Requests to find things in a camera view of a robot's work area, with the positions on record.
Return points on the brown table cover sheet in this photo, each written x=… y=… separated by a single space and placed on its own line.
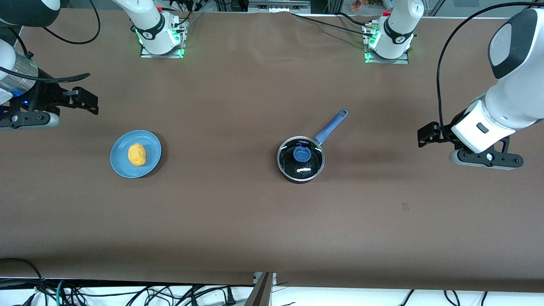
x=238 y=106

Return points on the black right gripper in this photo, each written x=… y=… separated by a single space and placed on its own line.
x=46 y=96

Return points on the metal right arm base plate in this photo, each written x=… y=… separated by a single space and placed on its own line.
x=163 y=54

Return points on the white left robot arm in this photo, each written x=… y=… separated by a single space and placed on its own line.
x=397 y=25

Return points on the grey metal box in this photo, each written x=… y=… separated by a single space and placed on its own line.
x=278 y=5

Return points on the aluminium frame post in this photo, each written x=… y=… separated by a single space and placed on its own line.
x=335 y=5

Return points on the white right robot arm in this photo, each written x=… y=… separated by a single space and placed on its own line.
x=148 y=25

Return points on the aluminium profile bar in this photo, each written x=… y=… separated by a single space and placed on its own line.
x=261 y=293

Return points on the yellow potato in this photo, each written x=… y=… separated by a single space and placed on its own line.
x=137 y=155

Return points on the blue round plate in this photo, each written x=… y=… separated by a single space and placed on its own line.
x=153 y=148

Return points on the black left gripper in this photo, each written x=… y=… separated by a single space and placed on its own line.
x=446 y=132

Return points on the orange objects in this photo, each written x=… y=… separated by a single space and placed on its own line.
x=361 y=3

